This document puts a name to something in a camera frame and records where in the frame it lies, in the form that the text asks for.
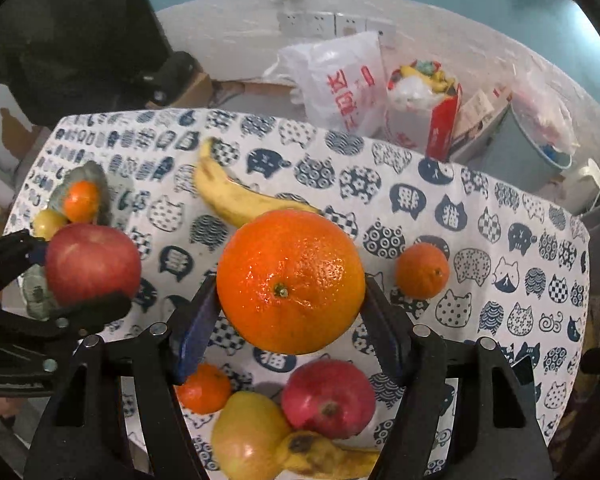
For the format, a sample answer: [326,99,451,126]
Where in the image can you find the green yellow pear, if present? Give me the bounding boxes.
[32,208,69,240]

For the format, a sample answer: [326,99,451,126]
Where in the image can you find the red apple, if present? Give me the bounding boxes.
[280,359,376,439]
[45,224,142,307]

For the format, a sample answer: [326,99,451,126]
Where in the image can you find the small orange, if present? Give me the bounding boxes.
[396,243,450,300]
[175,363,232,415]

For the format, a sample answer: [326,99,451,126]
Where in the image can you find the large orange top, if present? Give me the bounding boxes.
[62,181,100,223]

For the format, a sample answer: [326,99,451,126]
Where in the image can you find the large orange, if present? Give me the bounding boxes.
[62,181,100,223]
[216,209,365,356]

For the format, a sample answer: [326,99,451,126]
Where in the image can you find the yellow red pear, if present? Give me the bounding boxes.
[211,391,292,480]

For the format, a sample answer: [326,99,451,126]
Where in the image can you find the yellow banana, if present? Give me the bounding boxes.
[193,138,318,228]

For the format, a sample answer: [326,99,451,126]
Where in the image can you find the spotted banana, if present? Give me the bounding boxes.
[275,430,380,479]

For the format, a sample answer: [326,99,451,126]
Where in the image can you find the person's left hand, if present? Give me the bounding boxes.
[0,398,26,418]

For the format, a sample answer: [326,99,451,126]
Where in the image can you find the black speaker on box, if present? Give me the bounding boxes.
[140,51,199,106]

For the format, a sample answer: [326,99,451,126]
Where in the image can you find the black hanging coat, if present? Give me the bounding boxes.
[0,0,172,127]

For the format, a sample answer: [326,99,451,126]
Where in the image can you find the red white box of trash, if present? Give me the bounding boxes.
[384,60,463,162]

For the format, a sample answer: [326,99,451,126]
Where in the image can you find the white plastic bag red print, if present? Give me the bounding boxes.
[262,32,387,136]

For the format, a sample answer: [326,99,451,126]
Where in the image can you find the wall power sockets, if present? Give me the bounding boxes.
[277,11,396,48]

